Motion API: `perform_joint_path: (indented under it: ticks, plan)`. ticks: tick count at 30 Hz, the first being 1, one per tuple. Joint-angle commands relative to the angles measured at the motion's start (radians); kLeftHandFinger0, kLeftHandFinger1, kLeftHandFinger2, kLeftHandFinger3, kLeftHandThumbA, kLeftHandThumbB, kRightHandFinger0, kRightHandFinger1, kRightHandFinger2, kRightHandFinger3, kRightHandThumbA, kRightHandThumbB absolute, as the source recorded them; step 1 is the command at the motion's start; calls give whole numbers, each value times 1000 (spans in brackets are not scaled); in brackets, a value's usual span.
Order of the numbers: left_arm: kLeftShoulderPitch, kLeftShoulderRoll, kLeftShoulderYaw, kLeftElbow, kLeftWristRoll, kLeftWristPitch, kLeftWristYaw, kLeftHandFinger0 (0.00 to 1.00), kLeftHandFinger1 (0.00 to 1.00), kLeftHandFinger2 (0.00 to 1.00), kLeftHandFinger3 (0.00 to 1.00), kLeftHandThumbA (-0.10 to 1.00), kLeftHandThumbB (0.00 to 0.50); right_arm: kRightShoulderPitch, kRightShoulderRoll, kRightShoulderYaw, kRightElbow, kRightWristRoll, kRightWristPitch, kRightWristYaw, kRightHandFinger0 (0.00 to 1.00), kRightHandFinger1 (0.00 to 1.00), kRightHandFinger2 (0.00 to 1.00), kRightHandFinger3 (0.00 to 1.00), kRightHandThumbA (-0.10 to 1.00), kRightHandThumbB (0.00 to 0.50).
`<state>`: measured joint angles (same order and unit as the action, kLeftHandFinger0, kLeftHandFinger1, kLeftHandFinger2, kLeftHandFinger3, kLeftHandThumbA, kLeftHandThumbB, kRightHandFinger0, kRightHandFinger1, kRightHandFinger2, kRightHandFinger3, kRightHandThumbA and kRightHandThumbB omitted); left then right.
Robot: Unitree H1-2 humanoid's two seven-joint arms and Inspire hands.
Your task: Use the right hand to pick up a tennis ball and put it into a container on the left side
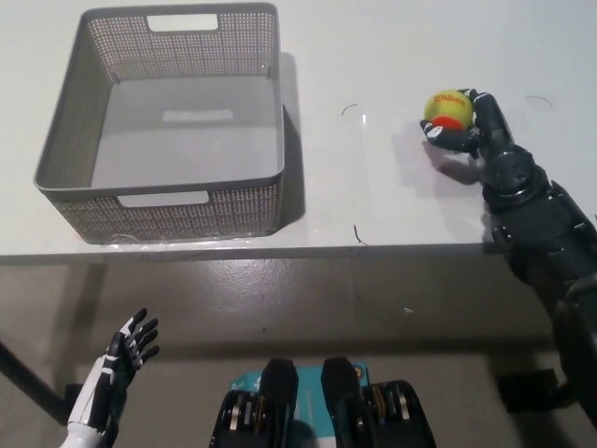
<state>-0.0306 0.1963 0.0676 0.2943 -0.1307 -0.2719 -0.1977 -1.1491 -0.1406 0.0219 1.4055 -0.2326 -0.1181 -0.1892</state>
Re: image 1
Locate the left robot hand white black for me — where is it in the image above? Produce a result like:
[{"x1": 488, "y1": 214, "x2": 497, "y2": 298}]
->
[{"x1": 67, "y1": 307, "x2": 160, "y2": 433}]

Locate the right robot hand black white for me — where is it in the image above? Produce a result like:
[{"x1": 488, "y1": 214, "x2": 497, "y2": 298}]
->
[{"x1": 419, "y1": 88, "x2": 537, "y2": 192}]

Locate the yellow orange tennis ball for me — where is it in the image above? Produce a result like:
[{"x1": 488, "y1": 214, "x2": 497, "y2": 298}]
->
[{"x1": 423, "y1": 89, "x2": 471, "y2": 130}]

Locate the black metal table leg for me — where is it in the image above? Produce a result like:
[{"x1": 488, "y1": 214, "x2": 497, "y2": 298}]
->
[
  {"x1": 0, "y1": 338, "x2": 90, "y2": 426},
  {"x1": 496, "y1": 368, "x2": 584, "y2": 414}
]

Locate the clear tape strip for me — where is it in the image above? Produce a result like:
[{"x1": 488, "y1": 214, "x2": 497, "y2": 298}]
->
[{"x1": 109, "y1": 231, "x2": 262, "y2": 247}]

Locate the black teal robot torso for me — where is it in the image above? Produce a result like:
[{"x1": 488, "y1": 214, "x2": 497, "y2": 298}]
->
[{"x1": 207, "y1": 357, "x2": 437, "y2": 448}]

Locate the grey perforated plastic basket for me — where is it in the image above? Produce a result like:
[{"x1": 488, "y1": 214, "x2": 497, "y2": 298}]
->
[{"x1": 32, "y1": 2, "x2": 286, "y2": 245}]

